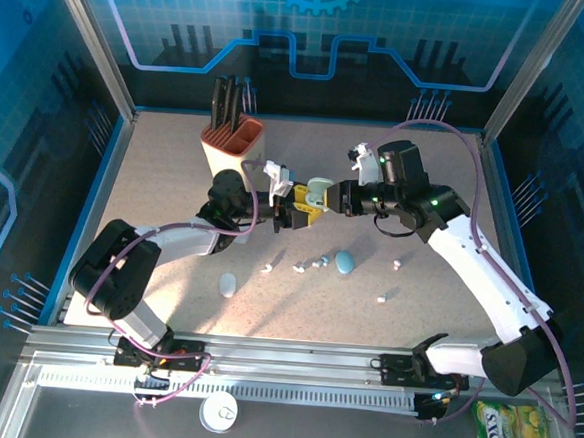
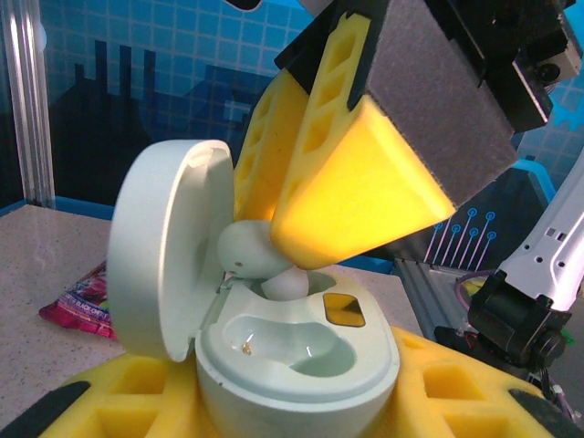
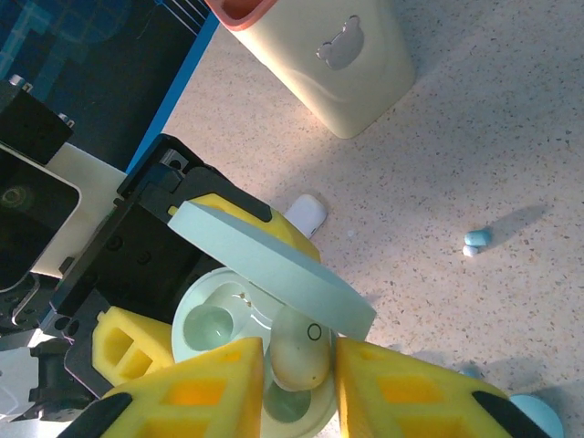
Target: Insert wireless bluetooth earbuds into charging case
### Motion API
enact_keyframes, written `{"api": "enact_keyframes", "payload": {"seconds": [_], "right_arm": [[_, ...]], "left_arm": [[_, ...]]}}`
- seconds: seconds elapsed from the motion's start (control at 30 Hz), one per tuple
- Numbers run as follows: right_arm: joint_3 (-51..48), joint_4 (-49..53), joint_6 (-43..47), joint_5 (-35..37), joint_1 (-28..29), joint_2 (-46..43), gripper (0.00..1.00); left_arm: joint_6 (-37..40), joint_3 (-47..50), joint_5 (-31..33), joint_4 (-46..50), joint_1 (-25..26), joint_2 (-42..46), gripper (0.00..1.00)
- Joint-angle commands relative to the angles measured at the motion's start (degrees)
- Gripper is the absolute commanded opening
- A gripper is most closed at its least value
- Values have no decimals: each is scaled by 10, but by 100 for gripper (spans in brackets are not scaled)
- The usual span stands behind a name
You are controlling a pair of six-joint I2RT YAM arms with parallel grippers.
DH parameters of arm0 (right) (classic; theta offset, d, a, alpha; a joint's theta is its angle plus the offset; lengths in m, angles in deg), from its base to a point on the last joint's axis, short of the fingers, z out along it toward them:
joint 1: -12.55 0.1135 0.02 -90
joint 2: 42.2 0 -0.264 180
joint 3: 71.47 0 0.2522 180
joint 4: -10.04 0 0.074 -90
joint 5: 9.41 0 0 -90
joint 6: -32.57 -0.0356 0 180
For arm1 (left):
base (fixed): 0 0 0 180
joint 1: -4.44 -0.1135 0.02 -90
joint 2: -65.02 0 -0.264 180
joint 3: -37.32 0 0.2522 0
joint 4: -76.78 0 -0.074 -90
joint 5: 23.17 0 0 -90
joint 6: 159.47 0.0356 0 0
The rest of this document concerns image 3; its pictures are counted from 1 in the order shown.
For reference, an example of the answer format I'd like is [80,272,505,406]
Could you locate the blue oval earbud case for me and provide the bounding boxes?
[508,392,566,438]

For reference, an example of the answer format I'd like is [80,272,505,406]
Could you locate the white rounded square earbud case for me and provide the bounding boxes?
[285,193,329,240]

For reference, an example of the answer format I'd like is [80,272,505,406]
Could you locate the beige knife holder orange rim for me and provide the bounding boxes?
[203,0,417,141]

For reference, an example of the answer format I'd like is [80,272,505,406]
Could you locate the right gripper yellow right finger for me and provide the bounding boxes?
[335,339,553,438]

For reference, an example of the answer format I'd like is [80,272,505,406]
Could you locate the mint green oval earbud case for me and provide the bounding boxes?
[167,200,379,438]

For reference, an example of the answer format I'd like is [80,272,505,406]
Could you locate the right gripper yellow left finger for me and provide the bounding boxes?
[57,336,266,438]

